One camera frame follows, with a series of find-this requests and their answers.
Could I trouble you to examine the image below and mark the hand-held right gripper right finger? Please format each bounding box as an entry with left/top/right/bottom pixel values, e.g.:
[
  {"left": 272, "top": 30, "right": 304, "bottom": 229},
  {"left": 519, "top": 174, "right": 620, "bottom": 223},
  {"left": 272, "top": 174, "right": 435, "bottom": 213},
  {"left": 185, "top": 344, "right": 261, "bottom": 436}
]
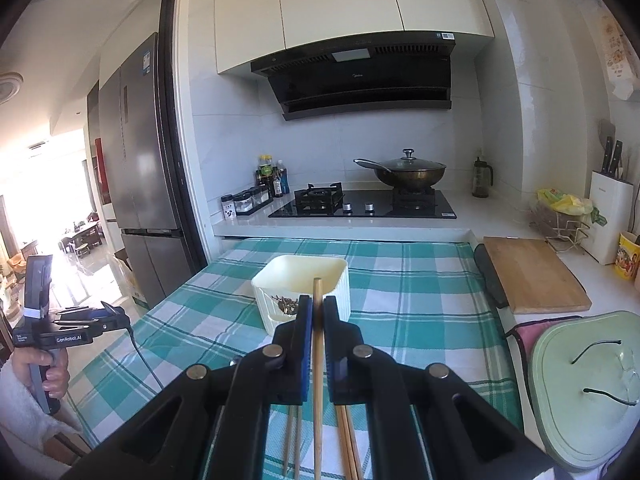
[{"left": 322, "top": 296, "right": 556, "bottom": 480}]

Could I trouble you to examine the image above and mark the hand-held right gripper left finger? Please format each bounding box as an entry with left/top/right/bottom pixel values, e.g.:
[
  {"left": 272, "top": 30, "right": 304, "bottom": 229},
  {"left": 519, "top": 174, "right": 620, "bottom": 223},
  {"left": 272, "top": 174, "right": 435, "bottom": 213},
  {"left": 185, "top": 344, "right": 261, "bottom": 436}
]
[{"left": 60, "top": 296, "right": 316, "bottom": 480}]

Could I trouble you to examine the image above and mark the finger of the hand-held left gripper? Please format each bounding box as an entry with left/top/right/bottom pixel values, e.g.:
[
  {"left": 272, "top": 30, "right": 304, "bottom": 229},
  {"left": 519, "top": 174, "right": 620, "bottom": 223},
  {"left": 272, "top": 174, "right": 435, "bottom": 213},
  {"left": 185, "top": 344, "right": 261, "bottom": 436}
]
[
  {"left": 64, "top": 301, "right": 121, "bottom": 317},
  {"left": 52, "top": 312, "right": 130, "bottom": 331}
]

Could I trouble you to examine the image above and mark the white ribbed utensil container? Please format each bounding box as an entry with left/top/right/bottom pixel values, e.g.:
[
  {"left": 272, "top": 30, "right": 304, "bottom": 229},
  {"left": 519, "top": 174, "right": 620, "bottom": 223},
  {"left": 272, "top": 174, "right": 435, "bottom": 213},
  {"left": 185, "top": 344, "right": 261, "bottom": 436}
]
[{"left": 251, "top": 255, "right": 351, "bottom": 336}]

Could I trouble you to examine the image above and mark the person's left forearm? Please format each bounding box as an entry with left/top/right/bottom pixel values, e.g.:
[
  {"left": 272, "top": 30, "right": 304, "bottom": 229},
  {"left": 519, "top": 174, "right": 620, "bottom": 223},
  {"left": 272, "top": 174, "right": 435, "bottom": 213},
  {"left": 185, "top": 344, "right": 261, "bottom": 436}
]
[{"left": 0, "top": 365, "right": 66, "bottom": 461}]

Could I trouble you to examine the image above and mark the person's left hand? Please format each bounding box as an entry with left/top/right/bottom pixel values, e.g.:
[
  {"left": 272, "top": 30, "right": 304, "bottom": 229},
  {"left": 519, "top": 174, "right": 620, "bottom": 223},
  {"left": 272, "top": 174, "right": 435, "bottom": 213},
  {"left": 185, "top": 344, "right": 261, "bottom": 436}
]
[{"left": 12, "top": 347, "right": 71, "bottom": 401}]

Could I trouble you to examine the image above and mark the teal checkered cloth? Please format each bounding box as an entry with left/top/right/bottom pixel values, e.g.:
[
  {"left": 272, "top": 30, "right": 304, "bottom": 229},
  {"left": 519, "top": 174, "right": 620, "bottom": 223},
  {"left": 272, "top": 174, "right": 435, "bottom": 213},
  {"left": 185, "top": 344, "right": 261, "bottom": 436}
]
[{"left": 65, "top": 237, "right": 526, "bottom": 480}]

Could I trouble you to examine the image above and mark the black gas stove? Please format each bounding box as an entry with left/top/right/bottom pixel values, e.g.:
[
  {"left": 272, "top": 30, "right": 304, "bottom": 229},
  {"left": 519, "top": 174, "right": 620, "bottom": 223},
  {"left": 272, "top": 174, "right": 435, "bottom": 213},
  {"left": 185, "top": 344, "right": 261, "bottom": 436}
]
[{"left": 268, "top": 182, "right": 457, "bottom": 219}]

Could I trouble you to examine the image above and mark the grey refrigerator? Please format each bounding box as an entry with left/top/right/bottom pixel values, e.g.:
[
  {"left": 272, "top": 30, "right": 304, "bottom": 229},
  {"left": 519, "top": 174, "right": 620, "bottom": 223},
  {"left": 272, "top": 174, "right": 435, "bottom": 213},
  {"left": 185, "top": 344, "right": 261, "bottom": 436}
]
[{"left": 98, "top": 32, "right": 173, "bottom": 306}]

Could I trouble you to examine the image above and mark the black rubber pad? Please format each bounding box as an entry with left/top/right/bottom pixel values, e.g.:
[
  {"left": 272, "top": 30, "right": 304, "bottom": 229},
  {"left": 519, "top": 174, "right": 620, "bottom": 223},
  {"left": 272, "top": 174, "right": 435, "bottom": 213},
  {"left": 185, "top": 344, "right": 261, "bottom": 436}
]
[{"left": 472, "top": 243, "right": 510, "bottom": 309}]

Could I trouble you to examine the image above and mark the wok with glass lid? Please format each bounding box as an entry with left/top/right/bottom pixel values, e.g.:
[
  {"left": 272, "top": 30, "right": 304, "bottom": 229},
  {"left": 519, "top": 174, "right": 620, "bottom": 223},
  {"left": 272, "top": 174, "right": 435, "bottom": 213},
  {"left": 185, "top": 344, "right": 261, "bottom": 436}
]
[{"left": 353, "top": 148, "right": 447, "bottom": 192}]

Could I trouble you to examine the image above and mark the pink cloth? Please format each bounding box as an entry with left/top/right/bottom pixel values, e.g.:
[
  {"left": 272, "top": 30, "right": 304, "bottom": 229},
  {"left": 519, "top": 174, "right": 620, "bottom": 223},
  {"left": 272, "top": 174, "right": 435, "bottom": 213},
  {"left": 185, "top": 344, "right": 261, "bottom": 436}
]
[{"left": 505, "top": 316, "right": 583, "bottom": 361}]

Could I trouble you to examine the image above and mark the dark glass jug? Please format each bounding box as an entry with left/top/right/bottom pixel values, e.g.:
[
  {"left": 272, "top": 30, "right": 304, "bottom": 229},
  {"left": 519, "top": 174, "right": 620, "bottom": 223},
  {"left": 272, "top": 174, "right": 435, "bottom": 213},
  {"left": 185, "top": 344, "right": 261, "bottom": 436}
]
[{"left": 472, "top": 156, "right": 494, "bottom": 199}]

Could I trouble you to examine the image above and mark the wooden cutting board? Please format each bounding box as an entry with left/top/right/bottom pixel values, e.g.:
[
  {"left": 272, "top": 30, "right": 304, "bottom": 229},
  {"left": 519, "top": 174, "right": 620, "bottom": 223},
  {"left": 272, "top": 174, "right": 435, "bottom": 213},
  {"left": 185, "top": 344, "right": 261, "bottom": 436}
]
[{"left": 482, "top": 237, "right": 592, "bottom": 315}]

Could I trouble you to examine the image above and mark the black range hood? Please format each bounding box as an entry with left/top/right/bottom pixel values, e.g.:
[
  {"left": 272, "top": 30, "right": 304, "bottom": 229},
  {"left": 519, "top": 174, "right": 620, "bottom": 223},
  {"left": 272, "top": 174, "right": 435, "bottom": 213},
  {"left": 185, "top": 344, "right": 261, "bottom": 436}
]
[{"left": 250, "top": 42, "right": 458, "bottom": 122}]

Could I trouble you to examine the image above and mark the pale green lid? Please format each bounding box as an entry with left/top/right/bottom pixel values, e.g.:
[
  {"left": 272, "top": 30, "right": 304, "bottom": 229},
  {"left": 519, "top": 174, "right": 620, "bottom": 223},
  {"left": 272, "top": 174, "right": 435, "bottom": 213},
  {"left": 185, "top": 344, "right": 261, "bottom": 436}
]
[{"left": 529, "top": 311, "right": 640, "bottom": 471}]

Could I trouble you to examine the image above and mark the yellow plastic bag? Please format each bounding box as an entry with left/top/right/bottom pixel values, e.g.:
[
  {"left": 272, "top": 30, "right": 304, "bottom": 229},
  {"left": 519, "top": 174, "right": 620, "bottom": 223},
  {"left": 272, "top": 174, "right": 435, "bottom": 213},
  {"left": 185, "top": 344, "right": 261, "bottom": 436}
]
[{"left": 537, "top": 188, "right": 594, "bottom": 218}]

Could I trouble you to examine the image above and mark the white knife block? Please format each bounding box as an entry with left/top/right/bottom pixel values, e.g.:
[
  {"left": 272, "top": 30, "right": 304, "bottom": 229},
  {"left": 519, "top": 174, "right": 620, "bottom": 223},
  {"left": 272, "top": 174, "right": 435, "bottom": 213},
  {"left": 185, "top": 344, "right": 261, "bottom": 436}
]
[{"left": 585, "top": 170, "right": 635, "bottom": 266}]

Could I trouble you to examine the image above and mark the yellow printed canister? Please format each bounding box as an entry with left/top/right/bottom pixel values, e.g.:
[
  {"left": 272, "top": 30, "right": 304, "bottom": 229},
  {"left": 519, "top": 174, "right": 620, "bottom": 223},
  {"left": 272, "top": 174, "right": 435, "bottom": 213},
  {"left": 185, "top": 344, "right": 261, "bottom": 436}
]
[{"left": 615, "top": 232, "right": 640, "bottom": 281}]

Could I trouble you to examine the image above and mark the black cable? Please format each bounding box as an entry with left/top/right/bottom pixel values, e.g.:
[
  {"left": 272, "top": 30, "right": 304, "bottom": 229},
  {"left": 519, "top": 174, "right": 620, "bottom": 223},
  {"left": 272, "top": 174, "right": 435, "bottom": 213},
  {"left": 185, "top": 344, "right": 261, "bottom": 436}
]
[{"left": 126, "top": 325, "right": 165, "bottom": 392}]

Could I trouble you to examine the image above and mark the metal wire rack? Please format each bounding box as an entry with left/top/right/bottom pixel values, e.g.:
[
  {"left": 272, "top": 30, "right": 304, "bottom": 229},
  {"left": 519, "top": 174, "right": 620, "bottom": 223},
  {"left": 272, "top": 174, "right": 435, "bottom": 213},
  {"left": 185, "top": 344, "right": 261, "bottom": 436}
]
[{"left": 532, "top": 200, "right": 591, "bottom": 256}]

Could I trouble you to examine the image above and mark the white wall cabinet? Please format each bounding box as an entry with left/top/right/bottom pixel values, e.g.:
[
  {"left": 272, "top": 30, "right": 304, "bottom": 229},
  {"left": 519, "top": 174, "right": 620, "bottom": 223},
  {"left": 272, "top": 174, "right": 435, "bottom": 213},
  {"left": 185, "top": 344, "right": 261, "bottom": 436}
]
[{"left": 215, "top": 0, "right": 496, "bottom": 76}]

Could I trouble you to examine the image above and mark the wall poster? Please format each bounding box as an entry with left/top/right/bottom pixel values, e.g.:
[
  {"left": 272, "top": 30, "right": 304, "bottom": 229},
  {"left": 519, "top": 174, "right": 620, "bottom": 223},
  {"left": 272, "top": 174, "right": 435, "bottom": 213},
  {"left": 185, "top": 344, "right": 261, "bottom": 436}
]
[{"left": 595, "top": 10, "right": 640, "bottom": 101}]

